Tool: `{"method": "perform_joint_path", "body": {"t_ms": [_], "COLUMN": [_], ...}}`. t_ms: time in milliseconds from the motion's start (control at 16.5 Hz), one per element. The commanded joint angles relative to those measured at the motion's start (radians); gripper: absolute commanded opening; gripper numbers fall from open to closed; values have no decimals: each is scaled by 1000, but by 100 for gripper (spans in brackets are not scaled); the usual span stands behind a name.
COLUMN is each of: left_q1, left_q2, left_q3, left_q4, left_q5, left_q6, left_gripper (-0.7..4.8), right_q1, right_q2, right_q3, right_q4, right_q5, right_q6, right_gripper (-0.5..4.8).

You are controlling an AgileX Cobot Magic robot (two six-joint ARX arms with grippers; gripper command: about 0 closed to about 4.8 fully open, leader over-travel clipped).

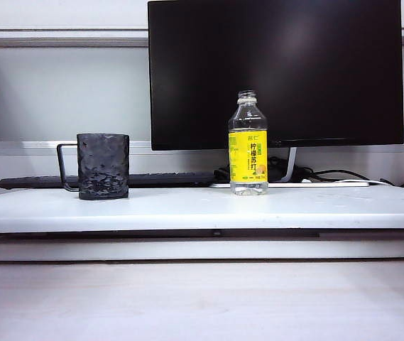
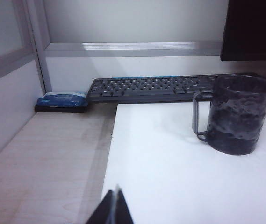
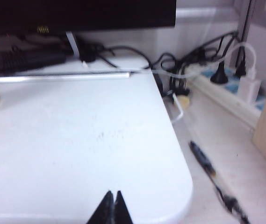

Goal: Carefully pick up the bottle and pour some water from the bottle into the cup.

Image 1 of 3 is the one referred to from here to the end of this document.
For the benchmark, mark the clear bottle with yellow label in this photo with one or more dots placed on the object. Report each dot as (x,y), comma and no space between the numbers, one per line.
(248,156)

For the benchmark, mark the black keyboard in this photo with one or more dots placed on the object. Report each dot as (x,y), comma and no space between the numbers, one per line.
(173,178)

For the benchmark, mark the white desk slab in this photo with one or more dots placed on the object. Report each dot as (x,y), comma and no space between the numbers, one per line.
(201,209)

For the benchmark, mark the silver and white monitor stand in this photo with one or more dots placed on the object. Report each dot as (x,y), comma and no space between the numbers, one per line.
(290,164)

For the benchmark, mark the black textured mug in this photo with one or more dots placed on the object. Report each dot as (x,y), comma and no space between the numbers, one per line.
(102,167)

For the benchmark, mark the black computer monitor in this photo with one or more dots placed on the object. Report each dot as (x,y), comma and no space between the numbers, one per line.
(294,71)

